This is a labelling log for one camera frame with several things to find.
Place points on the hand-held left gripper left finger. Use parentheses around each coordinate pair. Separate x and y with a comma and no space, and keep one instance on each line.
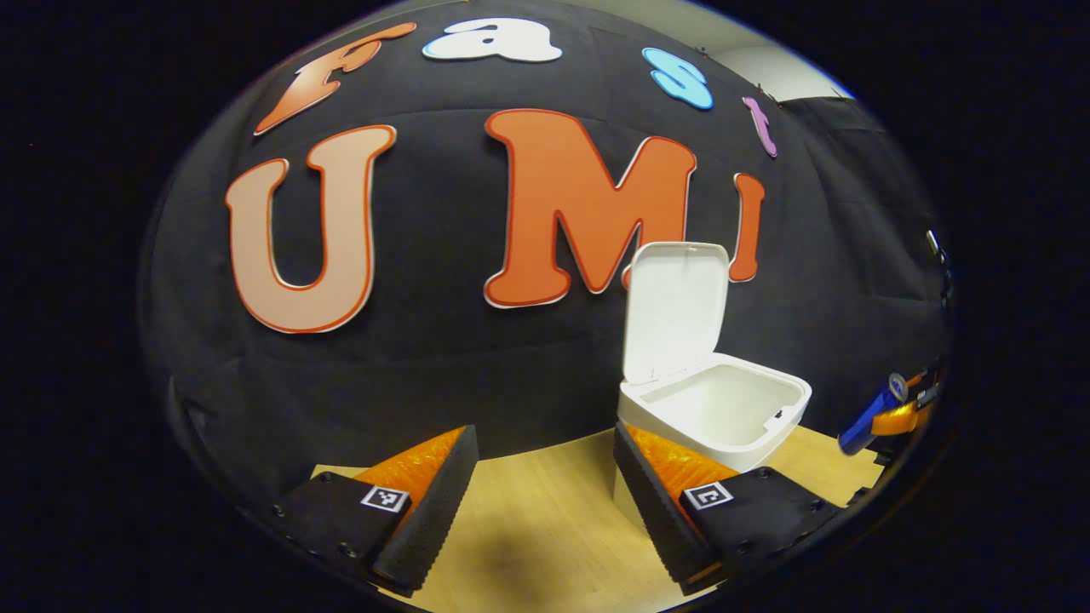
(434,511)

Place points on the white desktop garbage bin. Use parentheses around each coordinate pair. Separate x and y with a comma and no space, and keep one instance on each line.
(681,340)

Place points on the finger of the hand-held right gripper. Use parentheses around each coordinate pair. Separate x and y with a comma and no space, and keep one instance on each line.
(903,419)

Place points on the blue pop can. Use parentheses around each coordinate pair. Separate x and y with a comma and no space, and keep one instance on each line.
(864,421)

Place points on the wooden desktop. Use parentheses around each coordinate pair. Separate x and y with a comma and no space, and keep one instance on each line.
(545,511)

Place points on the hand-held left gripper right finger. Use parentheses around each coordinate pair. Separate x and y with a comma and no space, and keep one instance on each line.
(651,511)

